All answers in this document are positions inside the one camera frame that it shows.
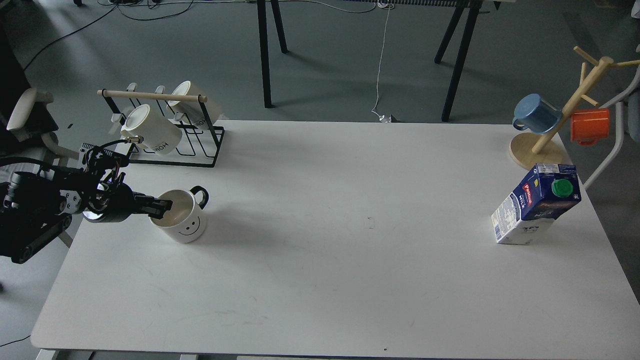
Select black wire mug rack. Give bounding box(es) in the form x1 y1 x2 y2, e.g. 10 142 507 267
97 83 226 168

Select blue mug on tree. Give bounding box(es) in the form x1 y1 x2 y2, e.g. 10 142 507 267
512 93 563 135

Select orange mug on tree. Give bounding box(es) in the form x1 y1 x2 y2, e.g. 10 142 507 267
570 108 610 146

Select black table legs right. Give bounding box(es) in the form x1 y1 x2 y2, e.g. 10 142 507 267
433 0 482 122

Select white smiley face mug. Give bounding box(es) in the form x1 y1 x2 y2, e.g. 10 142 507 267
150 186 210 244

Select black table legs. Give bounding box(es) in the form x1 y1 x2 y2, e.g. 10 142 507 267
433 0 482 122
256 0 289 109

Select cream mug on rack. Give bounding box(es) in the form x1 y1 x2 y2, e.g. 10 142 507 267
166 80 223 131
120 104 182 155

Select white chair frame right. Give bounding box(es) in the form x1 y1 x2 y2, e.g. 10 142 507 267
582 65 640 190

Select grey office chair left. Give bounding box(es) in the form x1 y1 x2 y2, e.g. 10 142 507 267
6 88 80 166

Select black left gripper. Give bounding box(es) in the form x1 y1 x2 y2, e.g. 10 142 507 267
82 181 173 223

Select white cable on floor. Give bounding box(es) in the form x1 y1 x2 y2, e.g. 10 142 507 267
370 0 396 122

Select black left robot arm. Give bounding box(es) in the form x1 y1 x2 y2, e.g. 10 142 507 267
0 143 173 264

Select black table legs left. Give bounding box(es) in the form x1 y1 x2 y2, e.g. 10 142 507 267
256 0 289 109

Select cream mug front on rack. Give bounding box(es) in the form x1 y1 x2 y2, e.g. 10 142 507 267
120 104 182 155

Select black cable on floor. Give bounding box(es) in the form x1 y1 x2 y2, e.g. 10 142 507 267
24 0 194 68

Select wooden mug tree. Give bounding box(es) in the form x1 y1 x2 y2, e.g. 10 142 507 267
509 46 640 169

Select blue white milk carton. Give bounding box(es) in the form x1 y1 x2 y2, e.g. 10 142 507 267
491 162 582 245

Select cream mug rear on rack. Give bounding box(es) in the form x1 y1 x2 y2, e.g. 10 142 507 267
166 80 223 131

